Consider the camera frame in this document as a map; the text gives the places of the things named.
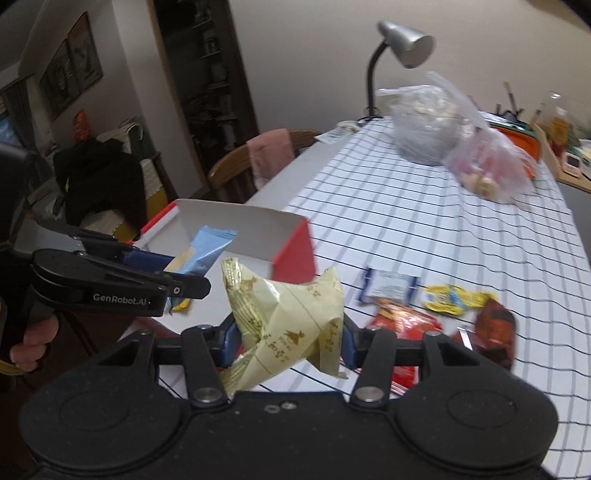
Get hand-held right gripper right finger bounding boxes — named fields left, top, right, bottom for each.
left=341, top=318, right=482, bottom=408

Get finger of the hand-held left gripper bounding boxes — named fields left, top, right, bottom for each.
left=87, top=259, right=212, bottom=301
left=69, top=227, right=176, bottom=274

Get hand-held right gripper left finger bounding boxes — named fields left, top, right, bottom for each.
left=99, top=322, right=242, bottom=408

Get red noodle snack packet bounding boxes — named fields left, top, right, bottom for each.
left=364, top=299, right=445, bottom=398

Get cream patterned snack packet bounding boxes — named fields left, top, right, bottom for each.
left=221, top=257, right=350, bottom=403

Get white and blue snack packet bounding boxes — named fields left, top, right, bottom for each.
left=359, top=267, right=421, bottom=306

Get red and white cardboard box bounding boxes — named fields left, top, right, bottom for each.
left=127, top=198, right=317, bottom=288

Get person's left hand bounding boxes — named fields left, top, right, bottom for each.
left=8, top=318, right=61, bottom=376

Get armchair with cream cover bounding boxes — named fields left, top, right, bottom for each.
left=28, top=117, right=177, bottom=241

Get black jacket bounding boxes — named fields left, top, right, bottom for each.
left=53, top=138, right=148, bottom=228

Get yellow jelly cup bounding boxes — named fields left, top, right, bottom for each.
left=422, top=283, right=498, bottom=317

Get wooden chair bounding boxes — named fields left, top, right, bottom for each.
left=208, top=129, right=322, bottom=204

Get white checkered tablecloth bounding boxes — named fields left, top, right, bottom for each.
left=279, top=113, right=586, bottom=480

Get reddish brown snack packet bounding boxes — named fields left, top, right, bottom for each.
left=453, top=297, right=517, bottom=371

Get red hanging ornament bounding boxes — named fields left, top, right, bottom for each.
left=72, top=109, right=90, bottom=142

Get pink cloth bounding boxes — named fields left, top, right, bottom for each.
left=246, top=128, right=296, bottom=190

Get grey curtain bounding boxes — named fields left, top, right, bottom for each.
left=0, top=78, right=34, bottom=155

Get dark wooden bookshelf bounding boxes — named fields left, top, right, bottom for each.
left=152, top=0, right=259, bottom=188

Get small papers and packet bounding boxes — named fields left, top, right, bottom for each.
left=318, top=120, right=361, bottom=145

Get small clear bag of sweets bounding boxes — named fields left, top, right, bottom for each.
left=443, top=124, right=539, bottom=205

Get large clear plastic bag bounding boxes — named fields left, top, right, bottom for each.
left=376, top=71, right=486, bottom=167

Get orange container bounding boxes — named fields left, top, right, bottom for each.
left=480, top=111, right=542, bottom=182

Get wooden tray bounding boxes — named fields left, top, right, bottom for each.
left=531, top=121, right=591, bottom=193

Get brushes in holder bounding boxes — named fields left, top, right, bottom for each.
left=496, top=82, right=525, bottom=117

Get silver desk lamp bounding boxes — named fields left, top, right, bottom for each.
left=358, top=20, right=436, bottom=126

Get framed wall pictures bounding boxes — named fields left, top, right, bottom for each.
left=39, top=11, right=103, bottom=121

